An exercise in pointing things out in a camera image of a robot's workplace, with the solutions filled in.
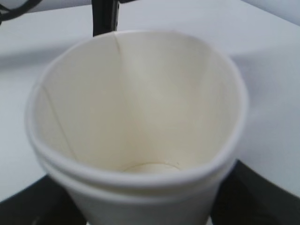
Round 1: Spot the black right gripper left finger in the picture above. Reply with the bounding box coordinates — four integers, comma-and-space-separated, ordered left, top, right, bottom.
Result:
0, 176, 82, 225

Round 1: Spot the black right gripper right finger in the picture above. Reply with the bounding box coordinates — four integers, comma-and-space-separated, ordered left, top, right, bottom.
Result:
210, 161, 300, 225

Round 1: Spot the white paper cup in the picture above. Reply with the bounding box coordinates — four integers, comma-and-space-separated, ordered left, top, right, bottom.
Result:
25, 31, 248, 225

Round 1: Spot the black cable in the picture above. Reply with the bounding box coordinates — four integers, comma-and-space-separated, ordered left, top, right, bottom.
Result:
0, 0, 43, 22

